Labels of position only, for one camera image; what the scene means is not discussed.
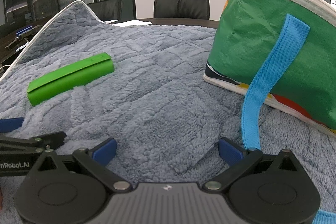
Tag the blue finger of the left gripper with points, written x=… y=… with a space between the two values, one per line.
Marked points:
x=34 y=144
x=11 y=124

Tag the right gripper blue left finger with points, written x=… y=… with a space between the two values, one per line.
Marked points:
x=94 y=161

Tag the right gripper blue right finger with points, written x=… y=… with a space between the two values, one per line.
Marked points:
x=241 y=161

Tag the green insulated bag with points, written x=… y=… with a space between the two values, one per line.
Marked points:
x=280 y=53

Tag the green glasses case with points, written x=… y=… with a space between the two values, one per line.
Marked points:
x=66 y=78

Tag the grey fleece blanket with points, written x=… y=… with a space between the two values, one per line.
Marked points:
x=166 y=121

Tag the white papers on table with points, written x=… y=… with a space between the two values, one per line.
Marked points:
x=132 y=23

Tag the black office chair left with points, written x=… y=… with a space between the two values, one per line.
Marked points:
x=107 y=10

